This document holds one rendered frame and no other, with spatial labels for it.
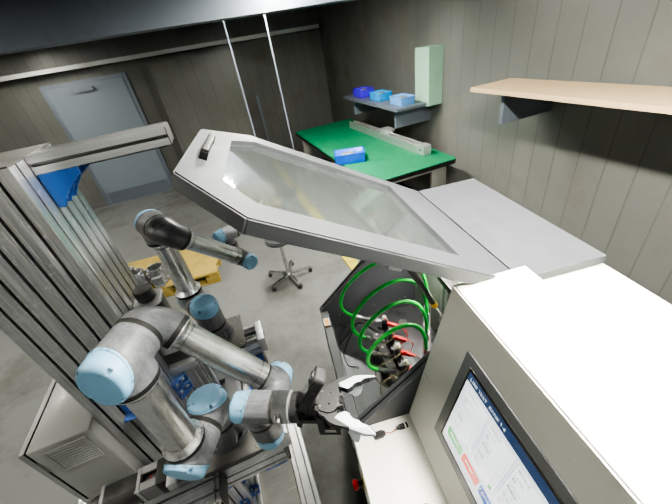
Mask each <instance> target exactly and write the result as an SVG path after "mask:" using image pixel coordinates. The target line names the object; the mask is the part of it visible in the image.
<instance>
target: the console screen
mask: <svg viewBox="0 0 672 504"><path fill-rule="evenodd" d="M434 429H435V431H436V433H437V435H438V437H439V440H440V442H441V444H442V446H443V448H444V450H445V452H446V454H447V456H448V458H449V460H450V462H451V464H452V467H453V469H454V471H455V473H456V475H457V477H458V479H459V481H460V483H461V485H462V487H463V489H464V491H465V494H466V496H467V498H468V500H469V502H470V504H580V503H579V502H578V501H577V499H576V498H575V496H574V495H573V494H572V492H571V491H570V489H569V488H568V487H567V485H566V484H565V483H564V481H563V480H562V478H561V477H560V476H559V474H558V473H557V472H556V470H555V469H554V467H553V466H552V465H551V463H550V462H549V460H548V459H547V458H546V456H545V455H544V454H543V452H542V451H541V449H540V448H539V447H538V445H537V444H536V442H535V441H534V440H533V438H532V437H531V436H530V434H529V433H528V431H527V430H526V429H525V427H524V426H523V424H522V423H521V422H520V420H519V419H518V418H517V416H516V415H515V413H514V412H513V411H512V409H511V408H510V406H509V405H508V404H507V402H506V401H505V400H504V398H503V397H502V395H501V394H500V393H499V391H498V390H497V389H496V387H495V386H494V384H493V383H492V382H491V380H490V379H489V377H488V376H487V375H486V373H485V372H484V371H483V369H482V368H481V366H480V365H479V364H478V362H477V361H476V359H475V358H474V357H473V355H472V354H471V353H470V351H469V350H468V351H467V353H466V355H465V357H464V360H463V362H462V364H461V367H460V369H459V371H458V374H457V376H456V378H455V380H454V383H453V385H452V387H451V390H450V392H449V394H448V397H447V399H446V401H445V404H444V406H443V408H442V411H441V413H440V415H439V418H438V420H437V422H436V425H435V427H434Z"/></svg>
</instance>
